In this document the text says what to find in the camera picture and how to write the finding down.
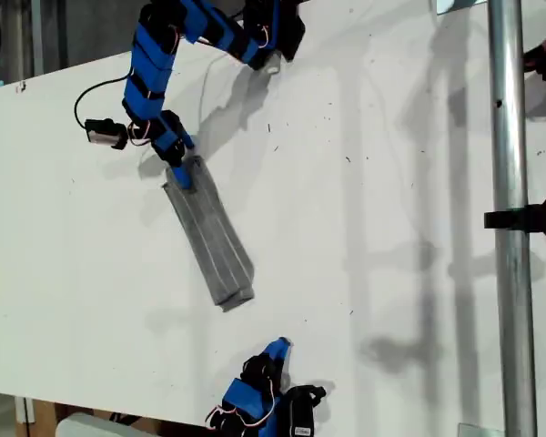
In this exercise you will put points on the white box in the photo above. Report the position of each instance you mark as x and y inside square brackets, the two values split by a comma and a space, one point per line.
[100, 427]

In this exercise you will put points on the wooden table leg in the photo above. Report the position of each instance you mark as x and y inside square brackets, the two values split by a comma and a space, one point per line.
[43, 419]

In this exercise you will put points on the metal corner bracket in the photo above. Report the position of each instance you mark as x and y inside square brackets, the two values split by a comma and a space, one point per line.
[450, 5]

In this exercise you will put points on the black camera box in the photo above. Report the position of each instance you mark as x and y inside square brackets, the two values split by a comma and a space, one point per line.
[104, 134]
[302, 409]

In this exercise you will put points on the black clamp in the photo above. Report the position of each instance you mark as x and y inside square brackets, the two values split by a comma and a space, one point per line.
[537, 218]

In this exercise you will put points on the steel post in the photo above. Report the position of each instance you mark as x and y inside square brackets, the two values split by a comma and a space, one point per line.
[512, 227]

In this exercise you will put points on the grey striped towel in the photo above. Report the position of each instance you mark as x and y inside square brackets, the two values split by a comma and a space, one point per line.
[214, 241]

